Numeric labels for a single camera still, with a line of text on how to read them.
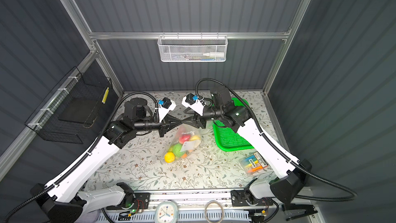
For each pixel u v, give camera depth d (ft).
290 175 1.28
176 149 2.56
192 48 4.06
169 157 2.60
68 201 1.32
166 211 2.27
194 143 2.59
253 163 2.73
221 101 1.67
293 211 2.26
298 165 1.30
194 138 2.70
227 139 3.09
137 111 1.65
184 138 2.72
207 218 2.26
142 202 2.37
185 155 2.75
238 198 2.41
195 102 1.76
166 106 1.79
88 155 1.41
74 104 2.53
